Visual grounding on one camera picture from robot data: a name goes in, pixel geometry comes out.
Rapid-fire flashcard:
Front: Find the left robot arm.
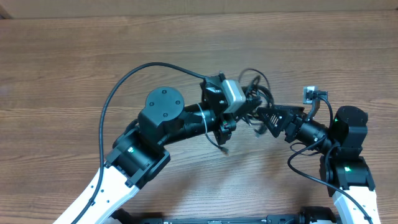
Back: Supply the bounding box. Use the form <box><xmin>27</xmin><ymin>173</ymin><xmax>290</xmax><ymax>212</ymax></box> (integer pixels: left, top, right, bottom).
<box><xmin>56</xmin><ymin>74</ymin><xmax>246</xmax><ymax>223</ymax></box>

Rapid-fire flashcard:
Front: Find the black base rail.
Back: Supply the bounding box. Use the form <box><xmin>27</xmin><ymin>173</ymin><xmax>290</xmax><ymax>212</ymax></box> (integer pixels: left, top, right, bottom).
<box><xmin>111</xmin><ymin>206</ymin><xmax>343</xmax><ymax>224</ymax></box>

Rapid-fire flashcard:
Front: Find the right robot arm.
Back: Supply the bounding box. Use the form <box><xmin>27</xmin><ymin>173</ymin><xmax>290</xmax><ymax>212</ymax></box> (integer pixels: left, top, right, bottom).
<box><xmin>257</xmin><ymin>105</ymin><xmax>381</xmax><ymax>223</ymax></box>

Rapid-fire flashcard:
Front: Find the black cable bundle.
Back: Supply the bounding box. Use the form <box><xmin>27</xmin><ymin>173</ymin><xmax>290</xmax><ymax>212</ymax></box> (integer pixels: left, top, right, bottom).
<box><xmin>206</xmin><ymin>68</ymin><xmax>276</xmax><ymax>156</ymax></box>

